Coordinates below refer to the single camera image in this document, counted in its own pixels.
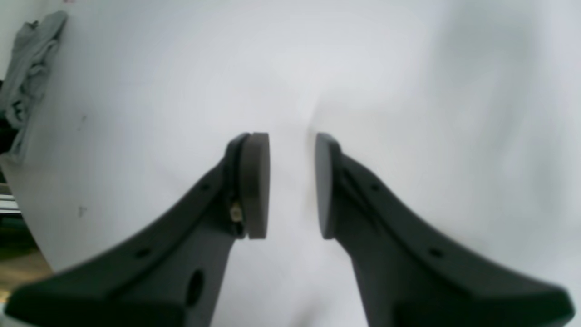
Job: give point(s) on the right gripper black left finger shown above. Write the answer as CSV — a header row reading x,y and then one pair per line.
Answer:
x,y
171,273

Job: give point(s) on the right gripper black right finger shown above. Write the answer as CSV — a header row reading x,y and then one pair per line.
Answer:
x,y
411,275

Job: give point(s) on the grey Hugging Face T-shirt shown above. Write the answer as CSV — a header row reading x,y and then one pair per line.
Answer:
x,y
34,48

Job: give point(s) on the aluminium frame base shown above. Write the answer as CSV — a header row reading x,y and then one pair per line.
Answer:
x,y
8,205

